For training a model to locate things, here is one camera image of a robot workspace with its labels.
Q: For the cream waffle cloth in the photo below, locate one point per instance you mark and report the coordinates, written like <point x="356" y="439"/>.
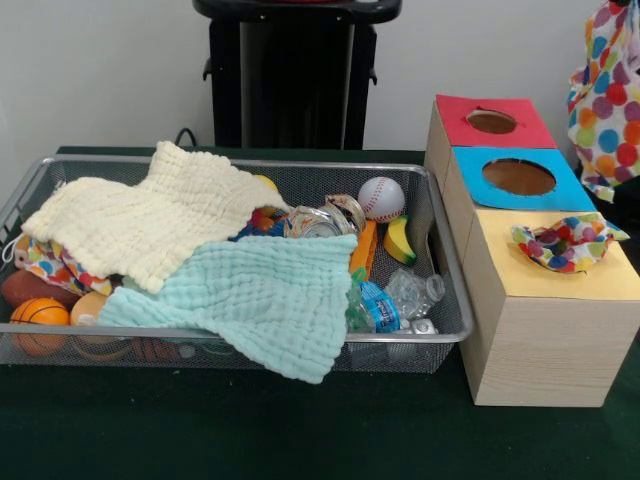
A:
<point x="150" y="220"/>

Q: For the colourful dotted cloth bag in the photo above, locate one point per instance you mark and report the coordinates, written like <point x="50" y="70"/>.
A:
<point x="55" y="267"/>
<point x="610" y="115"/>
<point x="570" y="245"/>

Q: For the wooden box with three holes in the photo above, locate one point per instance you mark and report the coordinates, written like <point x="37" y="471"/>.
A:
<point x="540" y="350"/>

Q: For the crushed silver can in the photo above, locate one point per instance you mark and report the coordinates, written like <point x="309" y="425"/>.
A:
<point x="312" y="227"/>

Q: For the crushed printed can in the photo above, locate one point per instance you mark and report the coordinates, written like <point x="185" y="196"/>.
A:
<point x="350" y="207"/>

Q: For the orange toy carrot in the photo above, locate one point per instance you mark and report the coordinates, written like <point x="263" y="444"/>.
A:
<point x="364" y="250"/>

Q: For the white baseball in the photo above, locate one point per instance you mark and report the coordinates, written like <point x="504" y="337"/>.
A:
<point x="382" y="199"/>

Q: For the yellow foam banana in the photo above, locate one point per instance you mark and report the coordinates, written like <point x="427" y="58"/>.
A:
<point x="397" y="242"/>

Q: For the crushed bottle with blue label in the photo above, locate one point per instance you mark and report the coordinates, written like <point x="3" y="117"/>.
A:
<point x="380" y="305"/>

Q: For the mint waffle cloth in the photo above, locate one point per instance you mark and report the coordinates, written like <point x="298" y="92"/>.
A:
<point x="250" y="300"/>

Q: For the clear crushed bottle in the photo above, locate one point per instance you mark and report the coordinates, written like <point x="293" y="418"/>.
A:
<point x="412" y="295"/>

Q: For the dark green table cloth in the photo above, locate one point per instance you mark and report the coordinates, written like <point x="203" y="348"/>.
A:
<point x="627" y="197"/>
<point x="200" y="430"/>

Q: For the peach foam ball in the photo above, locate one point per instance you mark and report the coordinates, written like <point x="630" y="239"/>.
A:
<point x="87" y="305"/>

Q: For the small orange basketball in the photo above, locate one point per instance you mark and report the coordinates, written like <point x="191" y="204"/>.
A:
<point x="39" y="315"/>

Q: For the small brown football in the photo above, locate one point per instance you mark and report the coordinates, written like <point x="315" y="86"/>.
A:
<point x="30" y="287"/>

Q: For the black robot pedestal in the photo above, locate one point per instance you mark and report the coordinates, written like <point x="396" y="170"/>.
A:
<point x="290" y="100"/>

